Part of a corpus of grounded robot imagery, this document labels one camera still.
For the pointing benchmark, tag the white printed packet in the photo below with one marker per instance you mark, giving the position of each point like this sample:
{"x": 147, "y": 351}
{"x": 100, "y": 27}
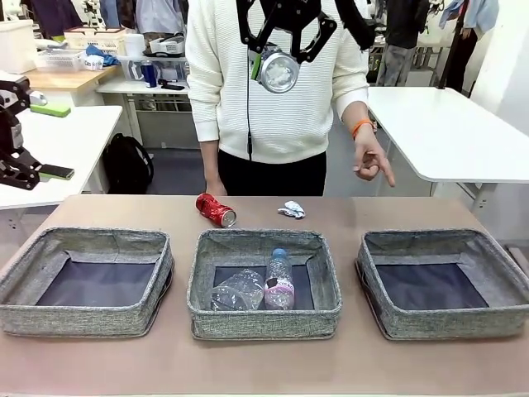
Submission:
{"x": 93, "y": 63}

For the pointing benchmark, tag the wooden table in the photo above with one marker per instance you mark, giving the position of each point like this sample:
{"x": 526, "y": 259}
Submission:
{"x": 62, "y": 80}

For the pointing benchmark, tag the white knit sweater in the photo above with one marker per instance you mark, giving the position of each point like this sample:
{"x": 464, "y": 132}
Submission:
{"x": 289, "y": 120}

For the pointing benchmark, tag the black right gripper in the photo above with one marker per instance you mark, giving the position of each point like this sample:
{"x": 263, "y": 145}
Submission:
{"x": 293, "y": 10}

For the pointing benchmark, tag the clear plastic cup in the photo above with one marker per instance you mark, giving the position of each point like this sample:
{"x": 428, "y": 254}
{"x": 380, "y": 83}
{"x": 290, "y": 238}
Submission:
{"x": 237, "y": 291}

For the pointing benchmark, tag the white storage box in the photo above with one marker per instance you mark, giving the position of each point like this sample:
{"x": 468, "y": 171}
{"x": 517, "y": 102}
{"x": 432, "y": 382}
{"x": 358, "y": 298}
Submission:
{"x": 14, "y": 47}

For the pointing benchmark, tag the background person with blue cloth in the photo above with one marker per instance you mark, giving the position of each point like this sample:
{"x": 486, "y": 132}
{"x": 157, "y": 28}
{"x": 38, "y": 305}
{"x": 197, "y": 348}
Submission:
{"x": 463, "y": 49}

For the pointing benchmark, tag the clear storage bin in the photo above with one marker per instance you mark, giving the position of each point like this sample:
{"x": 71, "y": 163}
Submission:
{"x": 128, "y": 68}

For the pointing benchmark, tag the blue cloth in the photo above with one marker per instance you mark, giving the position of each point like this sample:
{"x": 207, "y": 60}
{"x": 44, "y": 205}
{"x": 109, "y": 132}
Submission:
{"x": 105, "y": 55}

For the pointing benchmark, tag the orange wristwatch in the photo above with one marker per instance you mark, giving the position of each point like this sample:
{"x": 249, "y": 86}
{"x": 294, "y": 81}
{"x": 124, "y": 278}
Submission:
{"x": 361, "y": 126}

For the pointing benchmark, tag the background person in dark top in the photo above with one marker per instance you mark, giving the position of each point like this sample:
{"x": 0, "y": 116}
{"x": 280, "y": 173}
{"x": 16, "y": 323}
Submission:
{"x": 53, "y": 14}

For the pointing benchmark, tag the hanging pale blue shirt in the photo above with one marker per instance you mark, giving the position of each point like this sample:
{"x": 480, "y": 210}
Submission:
{"x": 159, "y": 14}

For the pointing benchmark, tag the blue bottle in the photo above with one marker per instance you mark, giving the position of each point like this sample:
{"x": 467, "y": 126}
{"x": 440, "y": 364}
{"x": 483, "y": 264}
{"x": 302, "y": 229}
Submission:
{"x": 149, "y": 74}

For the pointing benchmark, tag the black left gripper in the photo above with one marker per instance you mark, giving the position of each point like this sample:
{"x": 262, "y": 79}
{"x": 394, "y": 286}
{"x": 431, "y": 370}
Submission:
{"x": 6, "y": 128}

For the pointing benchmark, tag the white paper roll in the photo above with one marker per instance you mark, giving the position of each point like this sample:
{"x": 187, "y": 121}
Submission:
{"x": 134, "y": 44}

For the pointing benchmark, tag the clear pink-label water bottle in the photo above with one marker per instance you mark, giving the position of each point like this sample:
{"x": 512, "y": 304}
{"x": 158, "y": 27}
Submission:
{"x": 279, "y": 273}

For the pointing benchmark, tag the black backpack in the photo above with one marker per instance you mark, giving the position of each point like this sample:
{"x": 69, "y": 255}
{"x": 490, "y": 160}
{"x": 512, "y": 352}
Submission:
{"x": 124, "y": 165}

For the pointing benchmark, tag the crumpled white paper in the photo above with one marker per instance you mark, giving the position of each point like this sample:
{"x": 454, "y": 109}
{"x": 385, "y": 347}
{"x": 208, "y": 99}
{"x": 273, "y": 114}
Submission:
{"x": 292, "y": 209}

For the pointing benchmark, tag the clear plastic basket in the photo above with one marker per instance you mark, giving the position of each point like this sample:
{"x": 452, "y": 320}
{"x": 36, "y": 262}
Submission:
{"x": 58, "y": 61}

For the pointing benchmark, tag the person's left forearm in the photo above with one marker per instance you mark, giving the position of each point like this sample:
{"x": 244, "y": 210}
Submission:
{"x": 355, "y": 109}

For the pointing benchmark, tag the white headset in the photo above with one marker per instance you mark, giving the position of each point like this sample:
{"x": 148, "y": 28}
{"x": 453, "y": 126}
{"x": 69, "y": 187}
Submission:
{"x": 167, "y": 45}

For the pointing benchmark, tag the person's right forearm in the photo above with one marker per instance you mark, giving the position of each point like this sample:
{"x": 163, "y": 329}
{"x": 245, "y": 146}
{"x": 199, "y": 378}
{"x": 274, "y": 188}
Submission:
{"x": 210, "y": 159}

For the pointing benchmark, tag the person's left hand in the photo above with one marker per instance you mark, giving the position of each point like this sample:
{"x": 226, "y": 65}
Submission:
{"x": 370, "y": 157}

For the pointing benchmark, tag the grey fabric basket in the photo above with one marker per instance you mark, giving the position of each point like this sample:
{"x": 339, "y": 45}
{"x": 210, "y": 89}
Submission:
{"x": 264, "y": 324}
{"x": 82, "y": 320}
{"x": 446, "y": 322}

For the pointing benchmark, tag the cream slatted crate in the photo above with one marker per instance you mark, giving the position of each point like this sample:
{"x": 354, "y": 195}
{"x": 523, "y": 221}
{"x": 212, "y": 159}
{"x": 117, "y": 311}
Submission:
{"x": 95, "y": 41}

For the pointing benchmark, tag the crushed red soda can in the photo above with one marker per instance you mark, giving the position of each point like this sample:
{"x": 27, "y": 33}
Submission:
{"x": 213, "y": 210}

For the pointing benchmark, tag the black trousers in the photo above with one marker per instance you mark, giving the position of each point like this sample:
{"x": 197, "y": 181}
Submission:
{"x": 268, "y": 178}

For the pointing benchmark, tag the background person in black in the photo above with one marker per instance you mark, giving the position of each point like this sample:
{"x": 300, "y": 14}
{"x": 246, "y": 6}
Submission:
{"x": 403, "y": 25}

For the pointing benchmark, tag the small black device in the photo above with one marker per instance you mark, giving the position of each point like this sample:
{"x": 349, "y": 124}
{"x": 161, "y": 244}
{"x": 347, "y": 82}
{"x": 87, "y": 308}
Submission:
{"x": 169, "y": 85}

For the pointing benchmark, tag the person's right hand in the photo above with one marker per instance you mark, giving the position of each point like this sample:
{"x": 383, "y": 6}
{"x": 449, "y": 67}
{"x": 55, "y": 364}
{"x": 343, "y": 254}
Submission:
{"x": 215, "y": 187}

